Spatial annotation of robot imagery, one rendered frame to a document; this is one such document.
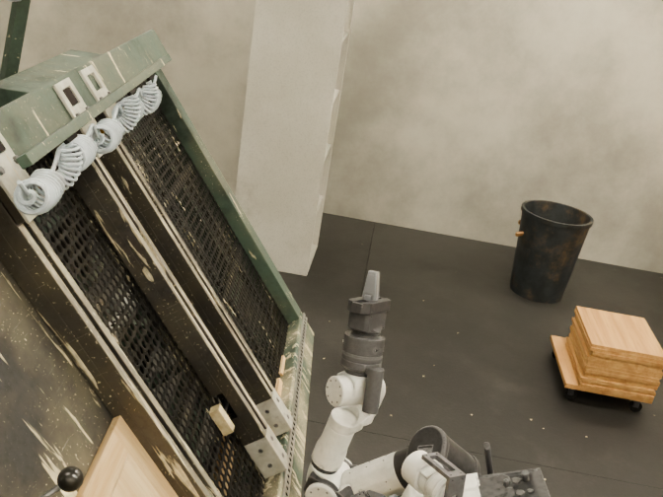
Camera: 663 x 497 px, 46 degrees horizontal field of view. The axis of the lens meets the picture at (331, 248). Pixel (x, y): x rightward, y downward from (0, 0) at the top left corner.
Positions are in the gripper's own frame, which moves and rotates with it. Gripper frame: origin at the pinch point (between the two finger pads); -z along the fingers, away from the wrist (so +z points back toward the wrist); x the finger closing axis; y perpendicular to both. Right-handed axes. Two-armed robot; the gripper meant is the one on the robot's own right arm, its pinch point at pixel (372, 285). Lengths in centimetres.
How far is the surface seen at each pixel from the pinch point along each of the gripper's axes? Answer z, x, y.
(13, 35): -52, -29, 165
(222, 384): 38, -16, 48
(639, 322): 49, -356, -1
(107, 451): 36, 42, 30
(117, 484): 41, 41, 27
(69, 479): 26, 70, 9
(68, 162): -18, 47, 42
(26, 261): 1, 50, 48
